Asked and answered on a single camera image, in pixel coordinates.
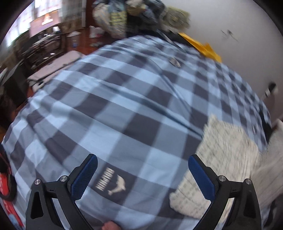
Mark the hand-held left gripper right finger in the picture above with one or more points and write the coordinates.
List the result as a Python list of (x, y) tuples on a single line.
[(201, 177)]

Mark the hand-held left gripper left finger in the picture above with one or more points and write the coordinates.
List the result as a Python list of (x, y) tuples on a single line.
[(85, 177)]

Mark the cream plaid shirt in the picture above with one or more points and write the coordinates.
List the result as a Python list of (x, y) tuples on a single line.
[(225, 150)]

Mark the person's left hand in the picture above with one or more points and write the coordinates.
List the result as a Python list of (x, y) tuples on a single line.
[(110, 226)]

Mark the white fuzzy cloth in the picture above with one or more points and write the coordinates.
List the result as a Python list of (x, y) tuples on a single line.
[(274, 154)]

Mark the red and black object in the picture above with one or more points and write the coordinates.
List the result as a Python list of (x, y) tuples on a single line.
[(4, 177)]

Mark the blue checked blanket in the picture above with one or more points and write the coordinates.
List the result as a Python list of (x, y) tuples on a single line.
[(132, 110)]

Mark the pink mat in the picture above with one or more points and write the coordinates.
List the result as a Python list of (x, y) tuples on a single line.
[(55, 66)]

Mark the yellow cloth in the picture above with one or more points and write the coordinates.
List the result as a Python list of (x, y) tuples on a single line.
[(205, 49)]

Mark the black television stand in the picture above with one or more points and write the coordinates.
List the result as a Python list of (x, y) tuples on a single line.
[(39, 50)]

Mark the white waste bin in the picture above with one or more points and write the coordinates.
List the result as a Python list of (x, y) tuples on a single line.
[(74, 39)]

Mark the white plastic bag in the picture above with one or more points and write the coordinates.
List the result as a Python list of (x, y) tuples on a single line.
[(96, 32)]

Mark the television screen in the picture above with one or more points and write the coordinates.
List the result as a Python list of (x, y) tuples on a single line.
[(44, 22)]

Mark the pile of printed bedding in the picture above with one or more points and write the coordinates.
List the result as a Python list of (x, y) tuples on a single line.
[(117, 20)]

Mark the black wall plug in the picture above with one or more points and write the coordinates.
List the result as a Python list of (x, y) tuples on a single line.
[(270, 88)]

